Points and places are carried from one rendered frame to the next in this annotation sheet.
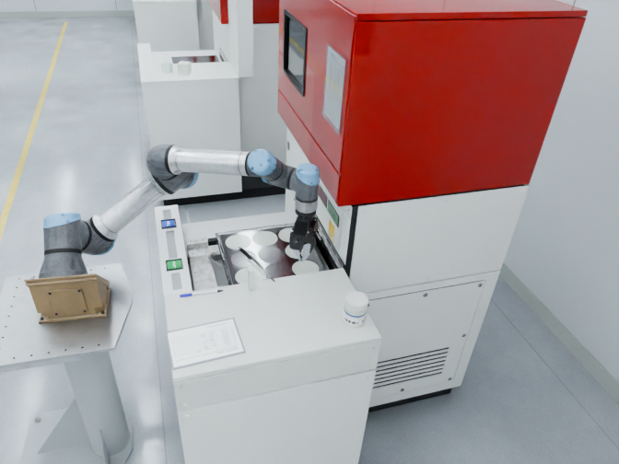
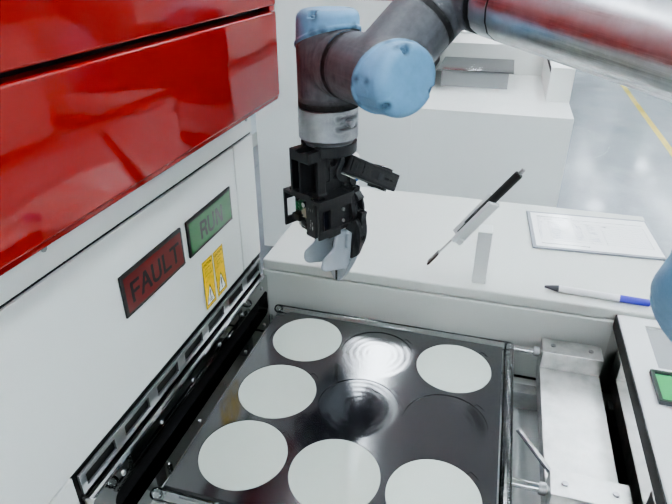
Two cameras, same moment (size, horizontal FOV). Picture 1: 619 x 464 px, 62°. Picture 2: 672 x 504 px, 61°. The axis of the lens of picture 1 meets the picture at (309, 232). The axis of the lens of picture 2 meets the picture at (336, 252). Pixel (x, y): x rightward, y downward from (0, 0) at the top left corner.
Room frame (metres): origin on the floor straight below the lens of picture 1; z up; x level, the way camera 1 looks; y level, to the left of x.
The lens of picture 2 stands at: (2.01, 0.42, 1.41)
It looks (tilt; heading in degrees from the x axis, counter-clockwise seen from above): 29 degrees down; 215
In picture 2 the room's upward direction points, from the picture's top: straight up
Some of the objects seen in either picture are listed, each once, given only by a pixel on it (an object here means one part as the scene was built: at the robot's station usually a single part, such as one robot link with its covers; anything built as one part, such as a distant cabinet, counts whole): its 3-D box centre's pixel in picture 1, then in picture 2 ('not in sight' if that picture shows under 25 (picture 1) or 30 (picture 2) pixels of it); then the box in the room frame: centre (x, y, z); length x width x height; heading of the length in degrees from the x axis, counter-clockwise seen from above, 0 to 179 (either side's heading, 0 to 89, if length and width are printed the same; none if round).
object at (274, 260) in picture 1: (271, 254); (358, 407); (1.55, 0.14, 0.90); 0.34 x 0.34 x 0.01; 19
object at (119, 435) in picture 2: (323, 232); (192, 346); (1.64, -0.06, 0.96); 0.44 x 0.01 x 0.02; 19
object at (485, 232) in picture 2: (256, 272); (472, 238); (1.29, 0.17, 1.03); 0.06 x 0.04 x 0.13; 109
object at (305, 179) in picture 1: (306, 182); (329, 58); (1.44, 0.02, 1.29); 0.09 x 0.08 x 0.11; 66
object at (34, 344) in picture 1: (68, 321); not in sight; (1.28, 0.84, 0.75); 0.45 x 0.44 x 0.13; 107
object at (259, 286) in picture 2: (321, 246); (201, 385); (1.64, -0.05, 0.89); 0.44 x 0.02 x 0.10; 19
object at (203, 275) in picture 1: (203, 274); (575, 460); (1.45, 0.39, 0.87); 0.36 x 0.08 x 0.03; 19
